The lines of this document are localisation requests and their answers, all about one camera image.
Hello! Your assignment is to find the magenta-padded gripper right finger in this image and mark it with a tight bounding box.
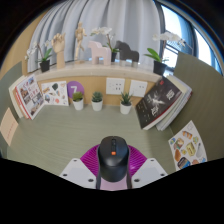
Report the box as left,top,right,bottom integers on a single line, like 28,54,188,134
126,144,169,190

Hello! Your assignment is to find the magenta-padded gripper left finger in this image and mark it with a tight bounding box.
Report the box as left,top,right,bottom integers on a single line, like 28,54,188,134
59,143,101,191

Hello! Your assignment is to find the black computer mouse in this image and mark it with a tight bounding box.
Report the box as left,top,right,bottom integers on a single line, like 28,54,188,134
96,135,131,183

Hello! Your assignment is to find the food sticker sheet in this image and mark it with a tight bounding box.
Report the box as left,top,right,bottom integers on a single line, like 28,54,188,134
167,120,208,172

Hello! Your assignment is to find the small succulent in white pot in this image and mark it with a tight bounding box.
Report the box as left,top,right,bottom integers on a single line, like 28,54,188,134
91,91,104,112
71,91,85,111
119,91,133,116

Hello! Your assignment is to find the black-covered book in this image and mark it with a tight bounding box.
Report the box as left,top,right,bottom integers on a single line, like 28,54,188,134
134,76,183,131

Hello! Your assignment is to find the white books stack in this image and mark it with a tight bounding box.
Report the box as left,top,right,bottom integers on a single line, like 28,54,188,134
155,75,194,132

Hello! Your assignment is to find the beige card with red text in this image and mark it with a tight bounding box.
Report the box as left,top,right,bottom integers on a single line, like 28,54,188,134
0,107,20,147

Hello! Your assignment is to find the round purple number sticker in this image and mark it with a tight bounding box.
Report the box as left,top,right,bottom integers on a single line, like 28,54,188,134
66,80,86,100

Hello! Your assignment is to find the photo-covered white book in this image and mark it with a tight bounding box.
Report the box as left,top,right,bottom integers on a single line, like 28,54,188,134
15,74,46,121

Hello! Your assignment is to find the red-spined book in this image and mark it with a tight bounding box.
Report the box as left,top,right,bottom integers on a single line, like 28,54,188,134
13,84,33,120

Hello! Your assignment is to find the thick white book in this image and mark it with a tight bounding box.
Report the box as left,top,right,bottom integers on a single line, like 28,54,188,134
8,81,26,118

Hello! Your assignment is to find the white orchid in black pot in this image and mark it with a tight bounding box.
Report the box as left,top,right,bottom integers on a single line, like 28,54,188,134
90,26,120,63
143,31,187,76
24,40,54,73

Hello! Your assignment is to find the black horse figure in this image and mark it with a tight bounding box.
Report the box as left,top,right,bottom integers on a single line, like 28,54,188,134
114,40,140,64

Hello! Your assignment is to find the pink horse figure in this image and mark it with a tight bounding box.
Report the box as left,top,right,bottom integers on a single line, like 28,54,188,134
87,40,112,66

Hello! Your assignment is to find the wooden hand model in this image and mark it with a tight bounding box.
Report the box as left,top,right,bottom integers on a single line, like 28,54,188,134
51,32,67,70

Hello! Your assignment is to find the wooden mannequin figure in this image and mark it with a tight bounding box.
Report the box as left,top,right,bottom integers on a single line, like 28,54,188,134
73,21,88,64

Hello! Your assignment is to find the grey curtain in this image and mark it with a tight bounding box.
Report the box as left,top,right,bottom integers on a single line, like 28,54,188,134
26,0,166,73

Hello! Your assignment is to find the white wall switch plate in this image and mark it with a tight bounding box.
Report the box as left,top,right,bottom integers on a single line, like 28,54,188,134
128,79,149,98

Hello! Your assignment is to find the white wall socket plate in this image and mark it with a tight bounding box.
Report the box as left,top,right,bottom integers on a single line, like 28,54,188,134
105,77,126,96

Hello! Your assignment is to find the window with dark frame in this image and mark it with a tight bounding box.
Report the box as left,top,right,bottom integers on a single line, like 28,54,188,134
159,3,224,74

